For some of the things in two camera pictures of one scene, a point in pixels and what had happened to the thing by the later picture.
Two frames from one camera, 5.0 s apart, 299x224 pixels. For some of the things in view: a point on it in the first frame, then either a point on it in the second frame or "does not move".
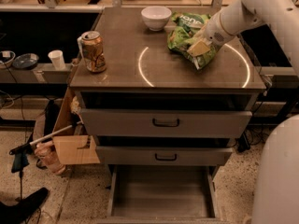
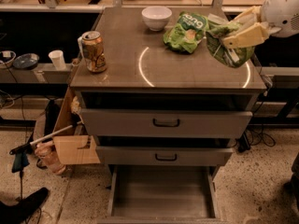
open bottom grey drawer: (162, 194) does not move
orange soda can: (92, 49) does not move
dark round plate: (25, 62) does not move
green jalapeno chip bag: (178, 38) → (233, 57)
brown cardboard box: (73, 147) does not move
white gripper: (214, 32) → (280, 15)
